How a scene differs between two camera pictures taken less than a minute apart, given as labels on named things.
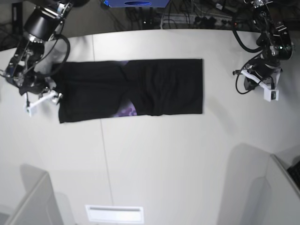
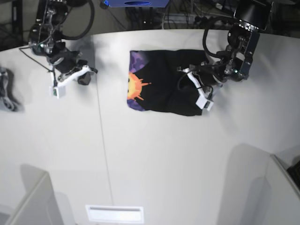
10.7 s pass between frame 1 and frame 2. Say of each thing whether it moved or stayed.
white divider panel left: stayed
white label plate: stayed
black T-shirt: moved
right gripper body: moved
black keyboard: stayed
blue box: stayed
